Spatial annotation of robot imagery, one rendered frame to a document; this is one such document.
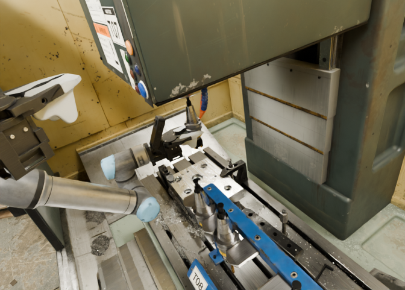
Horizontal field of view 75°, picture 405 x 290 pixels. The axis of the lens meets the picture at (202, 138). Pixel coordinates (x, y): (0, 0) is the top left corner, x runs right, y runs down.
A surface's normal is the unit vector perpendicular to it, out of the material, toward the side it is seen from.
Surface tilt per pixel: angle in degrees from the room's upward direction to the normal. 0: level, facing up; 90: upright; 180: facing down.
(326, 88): 90
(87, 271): 17
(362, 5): 90
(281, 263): 0
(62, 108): 90
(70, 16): 90
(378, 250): 0
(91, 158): 24
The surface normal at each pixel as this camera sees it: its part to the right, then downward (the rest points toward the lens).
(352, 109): -0.84, 0.40
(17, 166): 0.86, 0.13
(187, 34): 0.51, 0.39
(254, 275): -0.18, -0.83
